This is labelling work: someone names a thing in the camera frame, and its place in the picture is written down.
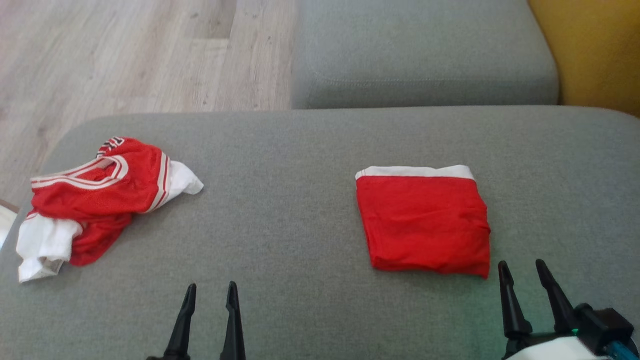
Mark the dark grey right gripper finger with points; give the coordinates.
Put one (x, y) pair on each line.
(560, 310)
(514, 315)

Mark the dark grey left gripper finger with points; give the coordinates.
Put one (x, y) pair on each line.
(181, 335)
(233, 335)

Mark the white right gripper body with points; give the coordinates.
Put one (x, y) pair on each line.
(555, 350)

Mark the red shorts white waistband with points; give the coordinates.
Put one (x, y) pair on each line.
(425, 225)

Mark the red basketball jersey white sleeves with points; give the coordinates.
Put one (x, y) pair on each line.
(95, 195)

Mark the large grey sofa seat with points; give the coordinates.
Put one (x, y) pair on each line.
(300, 225)

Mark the white floor object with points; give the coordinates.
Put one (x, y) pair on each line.
(6, 225)

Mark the mustard yellow upholstered panel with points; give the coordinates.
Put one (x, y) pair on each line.
(595, 50)

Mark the small grey sofa cushion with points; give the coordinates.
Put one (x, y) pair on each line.
(420, 45)

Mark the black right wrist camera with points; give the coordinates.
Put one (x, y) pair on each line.
(605, 327)

